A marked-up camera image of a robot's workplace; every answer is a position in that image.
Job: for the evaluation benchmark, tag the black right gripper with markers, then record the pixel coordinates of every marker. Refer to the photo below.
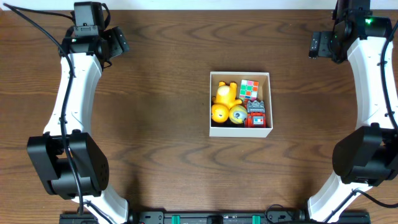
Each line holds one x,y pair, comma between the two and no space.
321,45

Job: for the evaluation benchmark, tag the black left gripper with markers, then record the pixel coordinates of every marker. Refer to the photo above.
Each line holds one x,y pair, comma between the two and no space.
86,30

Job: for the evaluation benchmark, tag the multicoloured puzzle cube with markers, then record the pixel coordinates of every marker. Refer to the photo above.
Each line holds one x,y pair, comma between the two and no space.
248,90

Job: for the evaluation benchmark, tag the yellow one-eyed ball toy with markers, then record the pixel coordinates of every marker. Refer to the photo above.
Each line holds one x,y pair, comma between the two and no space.
238,114

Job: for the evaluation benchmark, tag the orange dinosaur toy figure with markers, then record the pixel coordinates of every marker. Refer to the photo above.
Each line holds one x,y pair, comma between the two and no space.
224,100

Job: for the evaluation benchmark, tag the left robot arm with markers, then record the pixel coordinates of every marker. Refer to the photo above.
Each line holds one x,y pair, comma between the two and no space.
66,158

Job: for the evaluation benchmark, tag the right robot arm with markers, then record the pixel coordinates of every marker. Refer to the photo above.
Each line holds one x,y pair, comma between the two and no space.
368,156

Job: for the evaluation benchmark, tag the white cardboard box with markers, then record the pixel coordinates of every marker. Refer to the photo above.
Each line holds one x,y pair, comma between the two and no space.
229,129

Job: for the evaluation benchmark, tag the black mounting rail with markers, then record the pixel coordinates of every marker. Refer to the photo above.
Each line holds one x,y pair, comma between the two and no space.
272,216

